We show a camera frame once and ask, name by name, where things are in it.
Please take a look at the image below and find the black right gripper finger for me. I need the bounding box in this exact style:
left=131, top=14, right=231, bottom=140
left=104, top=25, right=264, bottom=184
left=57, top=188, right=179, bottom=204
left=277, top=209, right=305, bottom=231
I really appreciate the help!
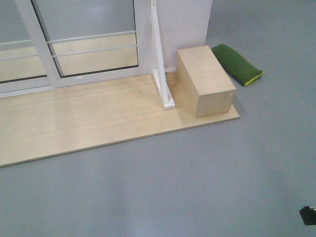
left=299, top=206, right=316, bottom=225

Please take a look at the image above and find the white partition wall panel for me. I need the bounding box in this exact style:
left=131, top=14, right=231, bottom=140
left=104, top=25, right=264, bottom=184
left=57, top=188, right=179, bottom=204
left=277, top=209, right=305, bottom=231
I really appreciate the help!
left=157, top=0, right=212, bottom=72

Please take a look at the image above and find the light wooden box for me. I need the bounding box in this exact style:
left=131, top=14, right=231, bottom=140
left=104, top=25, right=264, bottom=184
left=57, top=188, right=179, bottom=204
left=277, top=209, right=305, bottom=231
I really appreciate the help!
left=176, top=45, right=237, bottom=118

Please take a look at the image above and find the white fixed glass door panel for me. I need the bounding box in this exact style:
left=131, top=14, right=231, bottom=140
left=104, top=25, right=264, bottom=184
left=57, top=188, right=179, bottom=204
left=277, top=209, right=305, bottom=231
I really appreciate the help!
left=0, top=0, right=51, bottom=98

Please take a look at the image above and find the white sliding glass door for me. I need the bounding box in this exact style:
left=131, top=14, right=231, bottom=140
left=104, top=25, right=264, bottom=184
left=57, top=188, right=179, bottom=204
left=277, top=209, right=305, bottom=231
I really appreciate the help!
left=15, top=0, right=151, bottom=88

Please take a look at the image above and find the green sandbag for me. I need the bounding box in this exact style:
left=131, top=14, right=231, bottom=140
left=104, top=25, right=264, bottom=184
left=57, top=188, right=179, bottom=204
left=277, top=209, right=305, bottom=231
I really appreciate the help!
left=211, top=44, right=265, bottom=86

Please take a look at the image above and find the light wooden floor platform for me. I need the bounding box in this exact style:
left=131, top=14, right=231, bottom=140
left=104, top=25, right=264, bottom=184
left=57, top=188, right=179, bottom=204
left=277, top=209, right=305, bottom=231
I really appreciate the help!
left=0, top=73, right=239, bottom=167

